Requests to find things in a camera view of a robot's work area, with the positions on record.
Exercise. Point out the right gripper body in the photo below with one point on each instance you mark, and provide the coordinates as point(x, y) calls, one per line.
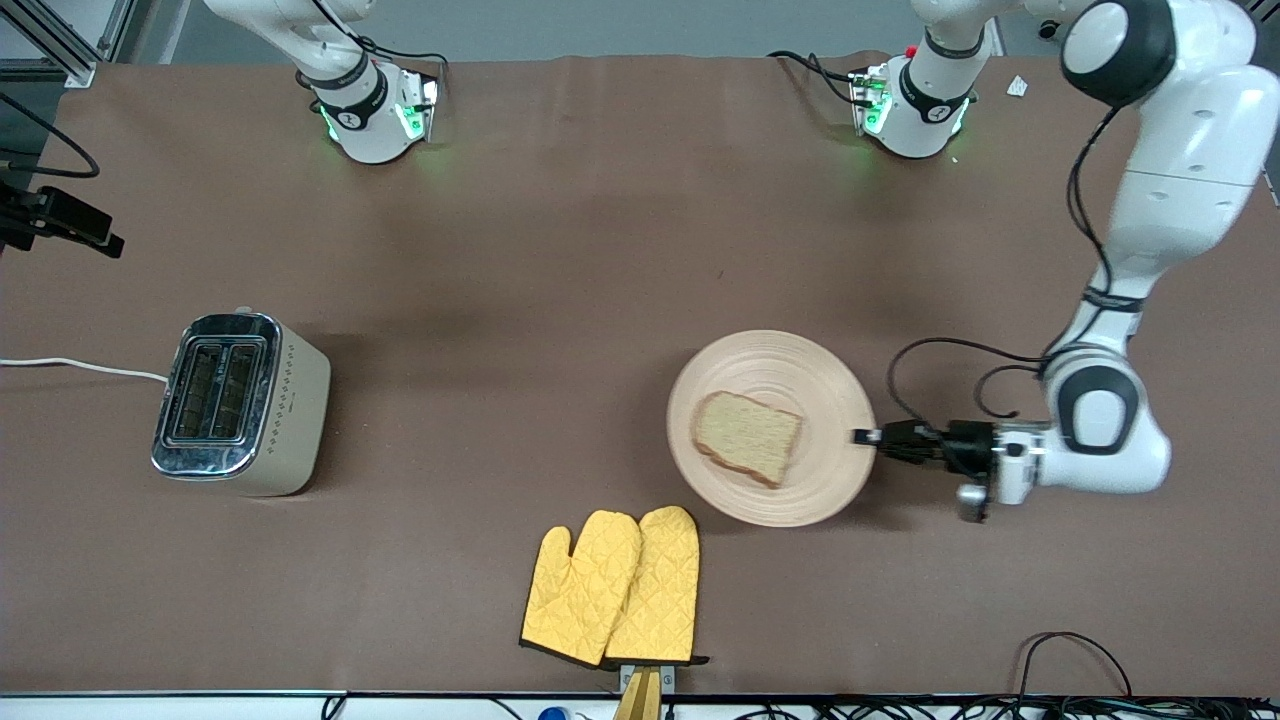
point(28, 216)

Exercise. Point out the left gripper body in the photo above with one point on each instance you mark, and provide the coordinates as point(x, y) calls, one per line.
point(962, 445)

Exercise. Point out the round wooden plate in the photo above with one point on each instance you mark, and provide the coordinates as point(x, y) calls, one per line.
point(830, 400)

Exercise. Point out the slice of brown bread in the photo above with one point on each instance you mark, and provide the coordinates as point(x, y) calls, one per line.
point(745, 435)

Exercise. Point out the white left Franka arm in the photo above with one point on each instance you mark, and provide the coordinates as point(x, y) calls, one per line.
point(1190, 150)

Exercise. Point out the cream and chrome toaster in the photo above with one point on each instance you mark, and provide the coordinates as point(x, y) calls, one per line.
point(290, 420)

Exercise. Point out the yellow quilted oven mitt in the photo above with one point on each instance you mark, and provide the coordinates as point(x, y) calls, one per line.
point(662, 590)
point(575, 600)

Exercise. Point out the small white paper scrap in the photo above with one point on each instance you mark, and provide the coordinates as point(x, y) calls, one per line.
point(1017, 86)

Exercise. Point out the brown table cover sheet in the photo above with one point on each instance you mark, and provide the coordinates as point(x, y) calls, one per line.
point(560, 250)

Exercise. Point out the black caster wheel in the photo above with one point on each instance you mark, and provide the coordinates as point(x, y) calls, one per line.
point(1048, 29)

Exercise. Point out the aluminium frame profile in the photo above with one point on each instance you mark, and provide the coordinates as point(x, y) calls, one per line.
point(70, 62)

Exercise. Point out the wooden stick with metal bracket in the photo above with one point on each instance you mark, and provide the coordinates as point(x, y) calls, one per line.
point(640, 700)

